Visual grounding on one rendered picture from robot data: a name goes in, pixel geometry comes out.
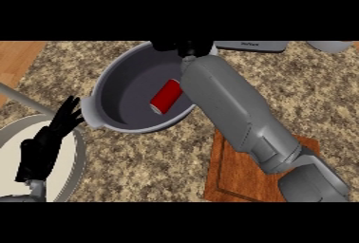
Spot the flat grey appliance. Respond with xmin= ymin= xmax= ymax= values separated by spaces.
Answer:
xmin=213 ymin=40 xmax=289 ymax=54

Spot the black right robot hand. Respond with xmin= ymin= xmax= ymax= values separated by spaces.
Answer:
xmin=150 ymin=40 xmax=215 ymax=58

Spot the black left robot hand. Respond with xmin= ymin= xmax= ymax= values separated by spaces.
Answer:
xmin=13 ymin=95 xmax=85 ymax=183

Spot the red can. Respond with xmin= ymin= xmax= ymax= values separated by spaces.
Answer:
xmin=149 ymin=78 xmax=184 ymax=115

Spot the pale grey object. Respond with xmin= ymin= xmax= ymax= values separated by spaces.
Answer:
xmin=306 ymin=40 xmax=354 ymax=54

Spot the brown wooden cutting board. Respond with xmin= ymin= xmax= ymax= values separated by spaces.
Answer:
xmin=204 ymin=127 xmax=322 ymax=203

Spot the grey pot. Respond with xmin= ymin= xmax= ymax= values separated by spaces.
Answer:
xmin=80 ymin=40 xmax=220 ymax=135

